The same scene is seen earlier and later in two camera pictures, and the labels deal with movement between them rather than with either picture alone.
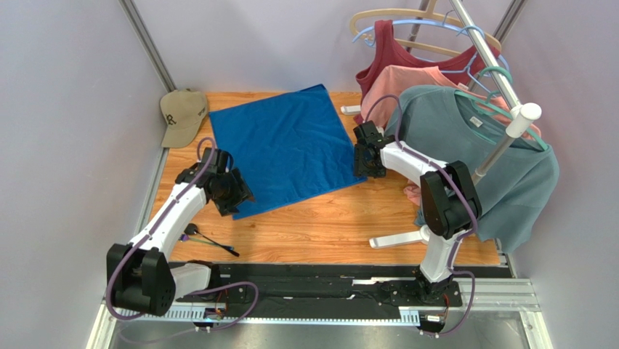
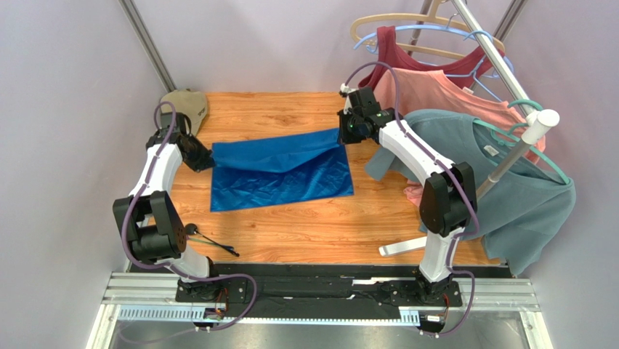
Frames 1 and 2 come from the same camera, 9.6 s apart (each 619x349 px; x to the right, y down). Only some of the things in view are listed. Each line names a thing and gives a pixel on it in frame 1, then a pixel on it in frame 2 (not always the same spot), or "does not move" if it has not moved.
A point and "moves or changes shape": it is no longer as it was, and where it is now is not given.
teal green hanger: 484,103 to 506,137
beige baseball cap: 184,111 does not move
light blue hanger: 442,23 to 460,30
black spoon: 192,229 does not move
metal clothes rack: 519,113 to 537,121
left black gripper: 242,193 to 205,161
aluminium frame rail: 506,297 does not move
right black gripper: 367,161 to 346,129
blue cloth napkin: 288,147 moves or changes shape
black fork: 186,238 does not move
